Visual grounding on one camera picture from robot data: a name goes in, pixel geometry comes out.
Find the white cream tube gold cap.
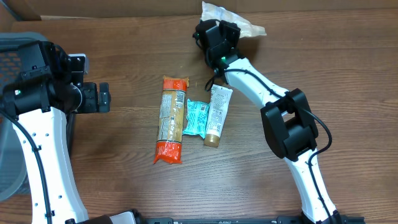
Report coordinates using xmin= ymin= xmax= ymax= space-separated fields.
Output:
xmin=204 ymin=85 xmax=233 ymax=147

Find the orange spaghetti packet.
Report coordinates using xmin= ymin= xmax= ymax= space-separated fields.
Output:
xmin=153 ymin=76 xmax=189 ymax=164

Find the teal snack packet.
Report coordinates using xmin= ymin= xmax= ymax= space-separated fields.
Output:
xmin=183 ymin=99 xmax=209 ymax=139

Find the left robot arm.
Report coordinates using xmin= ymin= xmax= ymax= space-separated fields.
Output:
xmin=1 ymin=40 xmax=139 ymax=224

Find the beige PanTree snack pouch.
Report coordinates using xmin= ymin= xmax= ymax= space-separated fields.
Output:
xmin=201 ymin=1 xmax=267 ymax=38

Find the grey plastic mesh basket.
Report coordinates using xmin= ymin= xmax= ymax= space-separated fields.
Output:
xmin=0 ymin=32 xmax=77 ymax=202

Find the cardboard back panel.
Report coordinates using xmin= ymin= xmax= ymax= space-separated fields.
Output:
xmin=3 ymin=0 xmax=397 ymax=21

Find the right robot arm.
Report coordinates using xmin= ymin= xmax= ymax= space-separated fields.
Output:
xmin=193 ymin=19 xmax=342 ymax=223

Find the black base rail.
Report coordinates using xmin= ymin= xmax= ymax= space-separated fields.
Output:
xmin=136 ymin=215 xmax=366 ymax=224

